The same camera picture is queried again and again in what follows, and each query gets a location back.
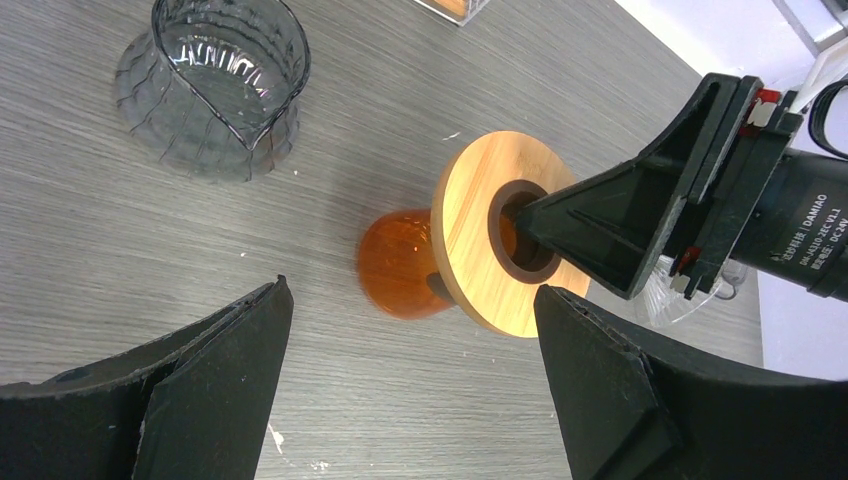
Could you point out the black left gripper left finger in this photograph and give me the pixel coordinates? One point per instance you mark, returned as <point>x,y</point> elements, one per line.
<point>193,404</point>

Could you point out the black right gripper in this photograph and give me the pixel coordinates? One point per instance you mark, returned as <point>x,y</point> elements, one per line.
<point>780,205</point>

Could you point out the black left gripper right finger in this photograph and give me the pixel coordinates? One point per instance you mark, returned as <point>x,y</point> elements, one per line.
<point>634,404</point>

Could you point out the clear glass dripper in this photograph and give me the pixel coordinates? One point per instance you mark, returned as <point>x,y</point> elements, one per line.
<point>662,301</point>

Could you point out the amber glass jar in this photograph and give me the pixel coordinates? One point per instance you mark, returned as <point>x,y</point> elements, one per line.
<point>397,267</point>

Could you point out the clear box with orange content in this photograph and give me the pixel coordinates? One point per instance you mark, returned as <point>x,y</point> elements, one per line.
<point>457,12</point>

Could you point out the round wooden dripper stand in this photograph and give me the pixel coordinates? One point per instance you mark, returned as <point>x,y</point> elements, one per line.
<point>499,169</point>

